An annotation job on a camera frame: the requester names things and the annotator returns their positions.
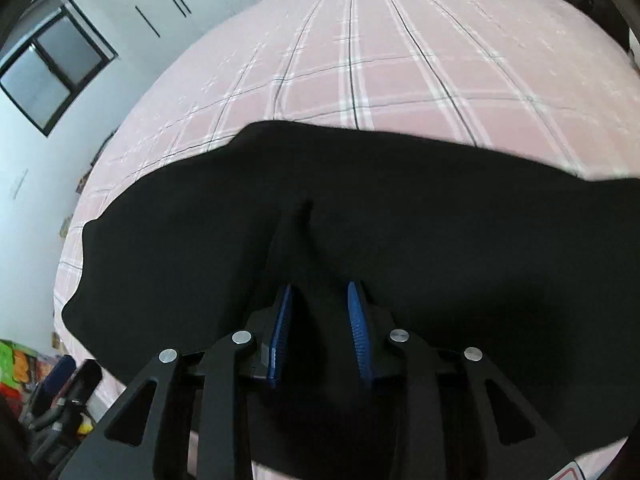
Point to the black garment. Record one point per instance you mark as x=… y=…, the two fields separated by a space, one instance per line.
x=585 y=0

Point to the green and orange packet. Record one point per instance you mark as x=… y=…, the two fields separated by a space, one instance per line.
x=15 y=365

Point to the black framed window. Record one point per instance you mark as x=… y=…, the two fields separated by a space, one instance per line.
x=50 y=70

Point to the yellow packet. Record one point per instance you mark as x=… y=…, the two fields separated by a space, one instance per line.
x=86 y=426

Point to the pink plaid bed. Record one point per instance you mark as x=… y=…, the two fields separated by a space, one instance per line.
x=375 y=60

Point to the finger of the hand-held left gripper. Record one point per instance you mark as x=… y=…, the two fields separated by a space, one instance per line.
x=57 y=375
x=87 y=377

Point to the black pants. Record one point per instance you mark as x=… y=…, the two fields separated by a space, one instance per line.
x=450 y=235

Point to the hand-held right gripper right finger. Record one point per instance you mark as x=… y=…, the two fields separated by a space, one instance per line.
x=357 y=330

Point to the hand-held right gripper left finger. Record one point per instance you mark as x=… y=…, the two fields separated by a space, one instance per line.
x=280 y=330

